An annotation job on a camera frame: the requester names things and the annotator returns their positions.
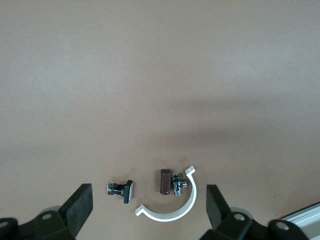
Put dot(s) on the white drawer cabinet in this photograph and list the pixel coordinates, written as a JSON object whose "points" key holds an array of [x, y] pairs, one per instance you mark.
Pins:
{"points": [[305, 215]]}

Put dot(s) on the white curved pipe clamp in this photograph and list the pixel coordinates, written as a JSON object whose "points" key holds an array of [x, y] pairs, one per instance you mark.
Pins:
{"points": [[165, 217]]}

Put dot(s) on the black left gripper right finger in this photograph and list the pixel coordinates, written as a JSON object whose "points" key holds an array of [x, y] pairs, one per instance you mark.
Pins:
{"points": [[222, 220]]}

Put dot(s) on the brown table mat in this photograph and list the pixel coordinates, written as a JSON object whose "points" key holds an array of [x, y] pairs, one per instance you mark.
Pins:
{"points": [[160, 75]]}

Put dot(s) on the black square push switch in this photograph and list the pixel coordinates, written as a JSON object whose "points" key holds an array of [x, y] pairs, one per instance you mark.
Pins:
{"points": [[127, 191]]}

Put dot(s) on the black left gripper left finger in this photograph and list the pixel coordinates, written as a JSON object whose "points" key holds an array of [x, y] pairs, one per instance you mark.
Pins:
{"points": [[75, 212]]}

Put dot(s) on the brown cylindrical capacitor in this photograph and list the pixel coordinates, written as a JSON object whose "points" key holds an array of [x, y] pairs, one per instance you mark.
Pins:
{"points": [[165, 182]]}

